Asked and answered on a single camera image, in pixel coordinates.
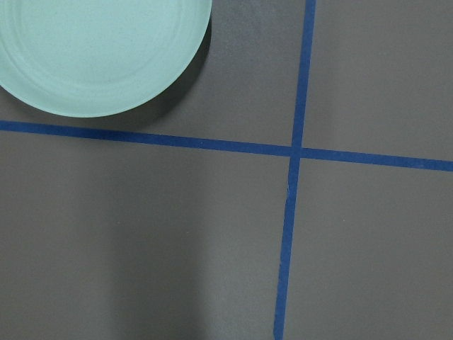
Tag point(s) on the light green plate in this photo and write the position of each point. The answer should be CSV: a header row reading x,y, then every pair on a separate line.
x,y
89,59

